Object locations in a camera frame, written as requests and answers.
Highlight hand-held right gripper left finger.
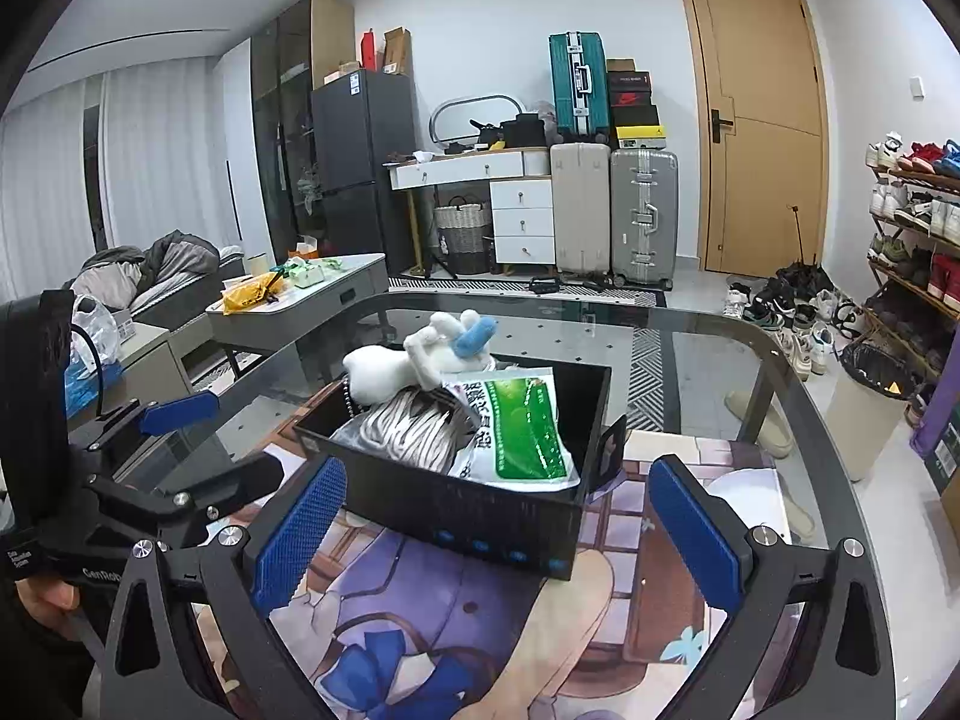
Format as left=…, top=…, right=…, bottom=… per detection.
left=100, top=454, right=350, bottom=720

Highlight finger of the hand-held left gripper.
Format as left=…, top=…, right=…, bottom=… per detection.
left=67, top=392, right=221, bottom=460
left=82, top=454, right=286, bottom=548

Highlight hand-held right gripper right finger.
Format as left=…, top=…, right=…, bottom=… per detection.
left=646, top=454, right=907, bottom=720

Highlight clear bag of white shoelaces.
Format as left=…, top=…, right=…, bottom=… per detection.
left=330, top=386, right=473, bottom=475

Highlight white plush toy keychain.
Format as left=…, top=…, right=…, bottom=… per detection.
left=341, top=309, right=500, bottom=417

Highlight black cardboard box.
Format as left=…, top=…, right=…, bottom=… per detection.
left=292, top=349, right=627, bottom=582

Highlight green white packet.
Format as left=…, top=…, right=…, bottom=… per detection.
left=442, top=369, right=582, bottom=492

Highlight person's left hand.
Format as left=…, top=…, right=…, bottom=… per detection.
left=15, top=576, right=107, bottom=638

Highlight white plastic bag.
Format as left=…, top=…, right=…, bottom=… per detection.
left=69, top=294, right=121, bottom=368

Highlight beige slipper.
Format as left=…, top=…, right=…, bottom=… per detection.
left=724, top=388, right=796, bottom=461
left=780, top=484, right=818, bottom=541

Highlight grey sofa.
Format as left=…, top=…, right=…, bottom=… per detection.
left=127, top=255, right=248, bottom=331

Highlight yellow plastic bag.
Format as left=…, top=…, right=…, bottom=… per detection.
left=223, top=274, right=290, bottom=316

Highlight grey clothes pile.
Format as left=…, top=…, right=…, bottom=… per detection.
left=71, top=231, right=222, bottom=312

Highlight printed desk mat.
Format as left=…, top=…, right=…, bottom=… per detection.
left=187, top=382, right=856, bottom=720

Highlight pale green packets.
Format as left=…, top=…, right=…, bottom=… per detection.
left=274, top=255, right=342, bottom=290

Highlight grey coffee table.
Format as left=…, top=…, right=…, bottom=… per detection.
left=206, top=251, right=391, bottom=383

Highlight beige trash bin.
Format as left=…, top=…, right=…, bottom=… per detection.
left=823, top=341, right=920, bottom=482

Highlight pile of shoes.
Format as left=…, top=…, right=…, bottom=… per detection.
left=721, top=262, right=871, bottom=380

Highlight white curtains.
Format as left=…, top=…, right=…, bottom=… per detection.
left=0, top=64, right=256, bottom=308

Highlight black umbrella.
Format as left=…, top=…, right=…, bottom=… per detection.
left=776, top=204, right=833, bottom=293

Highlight dark glass cabinet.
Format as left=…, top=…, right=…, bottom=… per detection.
left=251, top=0, right=357, bottom=260

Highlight dark grey fridge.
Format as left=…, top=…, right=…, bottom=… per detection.
left=310, top=67, right=421, bottom=267

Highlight silver suitcase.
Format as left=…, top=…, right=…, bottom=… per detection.
left=609, top=148, right=680, bottom=290

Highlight wooden shoe rack with shoes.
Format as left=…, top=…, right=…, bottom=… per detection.
left=862, top=131, right=960, bottom=428

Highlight woven basket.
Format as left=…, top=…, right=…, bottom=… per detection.
left=433, top=195, right=494, bottom=277

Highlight beige suitcase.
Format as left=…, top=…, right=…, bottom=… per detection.
left=550, top=141, right=612, bottom=275

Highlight wooden door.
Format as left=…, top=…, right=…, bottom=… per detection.
left=673, top=0, right=830, bottom=278

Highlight white desk with drawers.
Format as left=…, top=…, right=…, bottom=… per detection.
left=386, top=148, right=557, bottom=267

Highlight oval mirror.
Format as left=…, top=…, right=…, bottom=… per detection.
left=429, top=94, right=527, bottom=151

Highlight stack of shoe boxes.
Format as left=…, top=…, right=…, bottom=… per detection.
left=606, top=58, right=665, bottom=152

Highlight black bag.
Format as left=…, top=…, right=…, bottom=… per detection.
left=499, top=112, right=547, bottom=149

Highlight teal suitcase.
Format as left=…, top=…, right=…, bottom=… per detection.
left=547, top=31, right=610, bottom=143

